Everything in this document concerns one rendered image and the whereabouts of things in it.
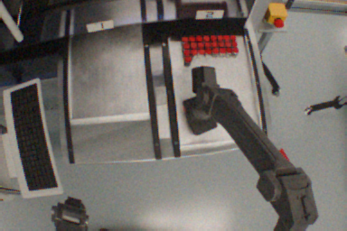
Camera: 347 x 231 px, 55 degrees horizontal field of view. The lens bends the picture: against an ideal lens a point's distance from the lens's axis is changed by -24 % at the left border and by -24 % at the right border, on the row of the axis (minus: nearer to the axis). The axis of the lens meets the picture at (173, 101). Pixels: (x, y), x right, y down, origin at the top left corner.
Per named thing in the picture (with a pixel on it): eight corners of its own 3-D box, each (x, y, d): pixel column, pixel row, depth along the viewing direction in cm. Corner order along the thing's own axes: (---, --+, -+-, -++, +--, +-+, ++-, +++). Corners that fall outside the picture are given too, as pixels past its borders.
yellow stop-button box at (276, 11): (261, 6, 132) (265, -3, 125) (278, 7, 132) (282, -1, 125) (267, 24, 130) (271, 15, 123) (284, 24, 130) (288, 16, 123)
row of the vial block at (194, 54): (182, 54, 133) (182, 49, 129) (236, 51, 134) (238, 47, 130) (182, 60, 133) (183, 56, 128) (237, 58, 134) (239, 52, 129)
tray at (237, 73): (167, 41, 134) (168, 38, 131) (244, 39, 136) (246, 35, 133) (179, 148, 126) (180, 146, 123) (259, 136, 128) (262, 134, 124)
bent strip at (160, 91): (154, 92, 130) (154, 87, 124) (164, 91, 130) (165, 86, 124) (159, 138, 126) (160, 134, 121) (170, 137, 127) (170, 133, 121)
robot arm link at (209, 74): (204, 103, 97) (235, 106, 100) (201, 56, 100) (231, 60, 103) (182, 115, 107) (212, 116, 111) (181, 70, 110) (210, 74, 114)
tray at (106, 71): (70, 29, 135) (69, 25, 131) (140, 17, 137) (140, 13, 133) (70, 122, 126) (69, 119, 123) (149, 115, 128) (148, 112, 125)
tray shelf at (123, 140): (60, 33, 136) (59, 32, 134) (248, 13, 141) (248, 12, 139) (64, 164, 124) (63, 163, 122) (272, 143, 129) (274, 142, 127)
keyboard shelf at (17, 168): (-9, 97, 137) (-12, 95, 135) (40, 78, 140) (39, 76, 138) (9, 200, 127) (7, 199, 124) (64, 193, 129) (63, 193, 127)
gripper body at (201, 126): (203, 94, 118) (206, 87, 111) (217, 128, 116) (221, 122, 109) (181, 103, 117) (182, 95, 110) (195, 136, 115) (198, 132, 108)
